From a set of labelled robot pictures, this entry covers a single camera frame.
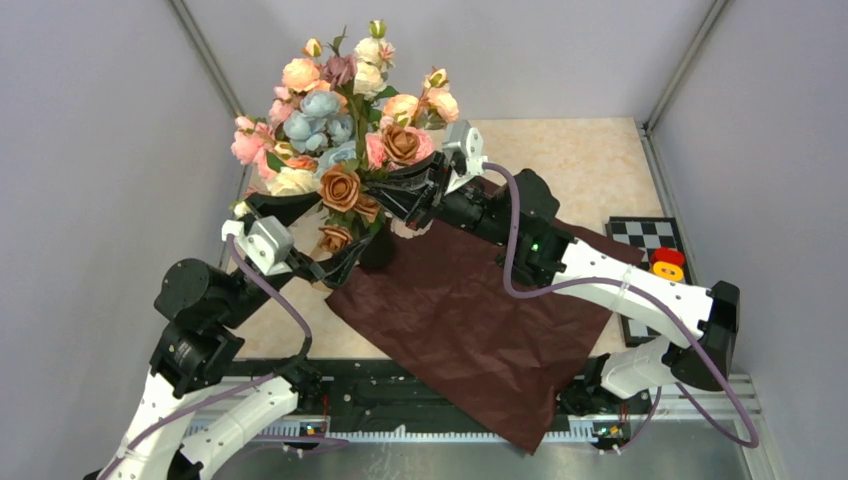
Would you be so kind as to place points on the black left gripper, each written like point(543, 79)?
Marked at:
point(335, 269)

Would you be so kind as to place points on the white toothed cable duct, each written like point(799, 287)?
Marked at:
point(579, 431)

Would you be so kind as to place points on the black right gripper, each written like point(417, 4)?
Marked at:
point(410, 201)

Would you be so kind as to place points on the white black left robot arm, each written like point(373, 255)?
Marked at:
point(185, 426)

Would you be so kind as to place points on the black white checkerboard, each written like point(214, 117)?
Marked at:
point(656, 237)

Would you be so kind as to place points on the red yellow toy block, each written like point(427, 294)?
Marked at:
point(668, 263)

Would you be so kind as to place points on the red paper bouquet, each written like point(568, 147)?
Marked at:
point(439, 309)

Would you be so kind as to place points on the colourful artificial flower bunch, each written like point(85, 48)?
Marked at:
point(328, 101)

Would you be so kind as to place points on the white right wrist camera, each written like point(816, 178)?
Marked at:
point(463, 150)

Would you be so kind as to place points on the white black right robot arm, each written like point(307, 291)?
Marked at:
point(695, 326)

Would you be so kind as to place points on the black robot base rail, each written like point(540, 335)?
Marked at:
point(378, 396)

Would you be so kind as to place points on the black cylindrical vase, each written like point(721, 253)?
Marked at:
point(380, 252)

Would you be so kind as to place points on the brown small rose stem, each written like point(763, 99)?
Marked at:
point(352, 211)

